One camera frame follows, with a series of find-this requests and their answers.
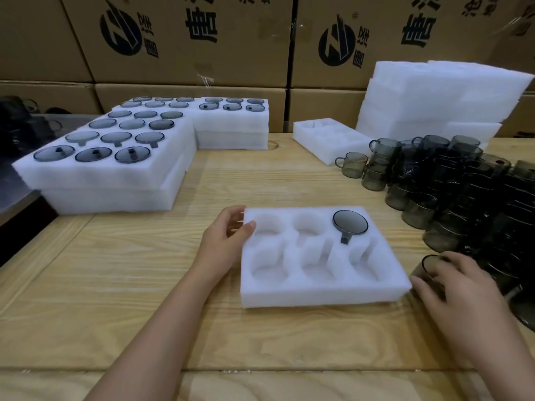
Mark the person's left hand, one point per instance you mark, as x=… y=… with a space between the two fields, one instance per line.
x=221 y=246

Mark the person's right hand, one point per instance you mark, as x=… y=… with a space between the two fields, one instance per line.
x=468 y=309

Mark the pile of smoky glass mugs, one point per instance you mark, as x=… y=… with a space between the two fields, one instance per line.
x=451 y=175

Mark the stack of white foam trays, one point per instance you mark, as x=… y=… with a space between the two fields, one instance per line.
x=418 y=91

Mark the dark mugs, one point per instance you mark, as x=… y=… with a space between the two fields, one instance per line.
x=21 y=129

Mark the person's left forearm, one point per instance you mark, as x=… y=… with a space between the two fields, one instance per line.
x=150 y=342

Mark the stainless steel table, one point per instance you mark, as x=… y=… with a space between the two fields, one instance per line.
x=79 y=118

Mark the black round object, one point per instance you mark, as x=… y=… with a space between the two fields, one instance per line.
x=56 y=110

